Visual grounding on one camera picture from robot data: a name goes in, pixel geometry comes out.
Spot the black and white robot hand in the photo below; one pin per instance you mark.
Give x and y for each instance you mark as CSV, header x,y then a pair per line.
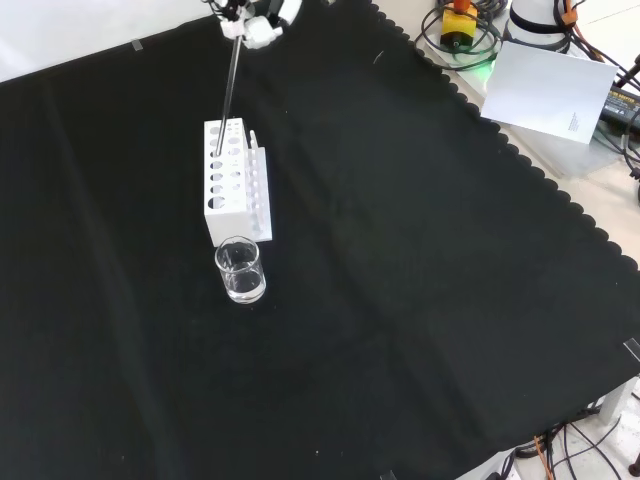
x,y
257,31

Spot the clear glass rod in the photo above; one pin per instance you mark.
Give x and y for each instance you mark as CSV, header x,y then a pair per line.
x,y
229,95

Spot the white test tube rack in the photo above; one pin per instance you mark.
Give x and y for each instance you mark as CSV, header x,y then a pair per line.
x,y
225,220

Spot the clear glass beaker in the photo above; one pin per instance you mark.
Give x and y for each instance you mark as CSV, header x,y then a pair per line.
x,y
242,287

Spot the clear tape piece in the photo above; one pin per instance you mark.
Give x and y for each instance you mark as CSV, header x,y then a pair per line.
x,y
387,475
633,348
136,45

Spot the yellow stop button box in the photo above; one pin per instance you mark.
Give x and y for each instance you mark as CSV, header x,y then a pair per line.
x,y
457,25

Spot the black bench cloth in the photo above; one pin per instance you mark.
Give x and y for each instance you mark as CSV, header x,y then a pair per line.
x,y
400,250

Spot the black power adapter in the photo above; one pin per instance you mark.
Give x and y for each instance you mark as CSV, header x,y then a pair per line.
x,y
620,107

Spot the grey bench leg bracket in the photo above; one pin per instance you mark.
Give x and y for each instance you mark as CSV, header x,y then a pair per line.
x,y
617,402

